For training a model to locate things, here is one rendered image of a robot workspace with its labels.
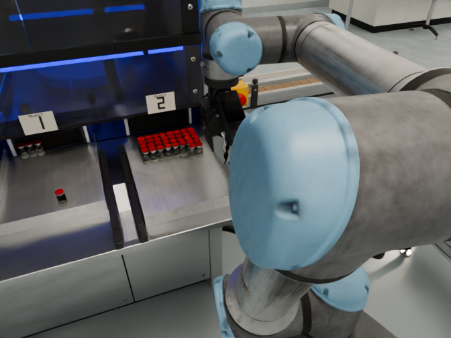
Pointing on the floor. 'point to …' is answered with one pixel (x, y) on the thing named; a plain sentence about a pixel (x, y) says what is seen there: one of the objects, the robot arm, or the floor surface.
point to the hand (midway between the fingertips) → (225, 161)
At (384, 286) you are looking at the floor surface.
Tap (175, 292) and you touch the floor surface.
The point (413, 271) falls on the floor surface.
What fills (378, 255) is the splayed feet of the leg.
